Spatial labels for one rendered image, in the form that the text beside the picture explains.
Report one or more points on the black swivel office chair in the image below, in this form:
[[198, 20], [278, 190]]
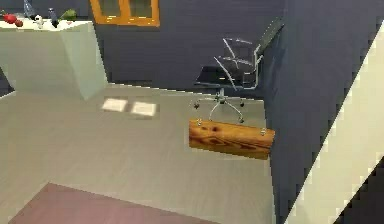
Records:
[[213, 75]]

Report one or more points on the brown wooden shelf board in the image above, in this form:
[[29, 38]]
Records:
[[230, 138]]

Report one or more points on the orange framed window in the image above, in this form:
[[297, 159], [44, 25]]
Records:
[[125, 11]]

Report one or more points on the pale green counter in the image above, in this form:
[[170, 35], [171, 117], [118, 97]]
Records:
[[43, 56]]

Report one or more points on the dark blue bottle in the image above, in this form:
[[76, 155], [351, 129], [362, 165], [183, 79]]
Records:
[[53, 18]]

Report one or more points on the grey glass bottle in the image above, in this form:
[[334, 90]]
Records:
[[28, 8]]

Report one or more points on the small dark red fruit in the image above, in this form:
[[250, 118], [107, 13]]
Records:
[[19, 23]]

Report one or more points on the red round fruit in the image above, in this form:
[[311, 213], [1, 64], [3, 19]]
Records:
[[10, 18]]

